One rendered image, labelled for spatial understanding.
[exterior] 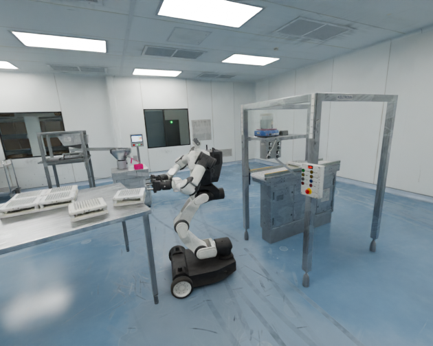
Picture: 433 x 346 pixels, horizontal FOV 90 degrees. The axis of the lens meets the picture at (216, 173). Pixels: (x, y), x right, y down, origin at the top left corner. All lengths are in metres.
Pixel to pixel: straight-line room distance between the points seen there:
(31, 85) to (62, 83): 0.64
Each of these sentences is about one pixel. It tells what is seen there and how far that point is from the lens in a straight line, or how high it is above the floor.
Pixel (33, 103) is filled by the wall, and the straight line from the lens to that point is 7.14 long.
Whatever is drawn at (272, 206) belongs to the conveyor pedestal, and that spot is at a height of 0.52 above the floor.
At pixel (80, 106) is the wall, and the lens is 6.97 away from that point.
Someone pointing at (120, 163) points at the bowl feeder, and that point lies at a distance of 4.38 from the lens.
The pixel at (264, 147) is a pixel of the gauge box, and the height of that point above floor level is 1.24.
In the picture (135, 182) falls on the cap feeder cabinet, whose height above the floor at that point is 0.54.
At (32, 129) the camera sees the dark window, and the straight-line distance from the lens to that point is 7.14.
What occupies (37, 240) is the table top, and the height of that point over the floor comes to 0.88.
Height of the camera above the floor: 1.53
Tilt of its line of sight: 13 degrees down
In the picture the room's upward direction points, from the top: 3 degrees counter-clockwise
